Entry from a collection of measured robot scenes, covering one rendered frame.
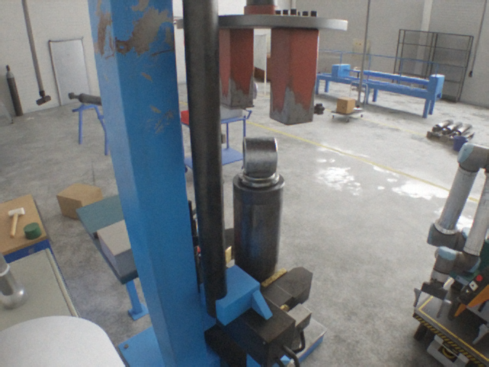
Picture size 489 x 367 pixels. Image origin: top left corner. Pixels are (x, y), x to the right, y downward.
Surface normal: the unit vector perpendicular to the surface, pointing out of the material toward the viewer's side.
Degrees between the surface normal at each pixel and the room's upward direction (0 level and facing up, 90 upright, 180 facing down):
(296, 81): 90
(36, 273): 0
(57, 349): 26
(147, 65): 90
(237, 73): 90
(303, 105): 90
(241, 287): 0
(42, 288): 0
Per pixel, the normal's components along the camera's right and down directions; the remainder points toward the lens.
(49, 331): 0.33, -0.93
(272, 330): 0.00, -0.89
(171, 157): 0.67, 0.34
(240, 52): 0.48, 0.40
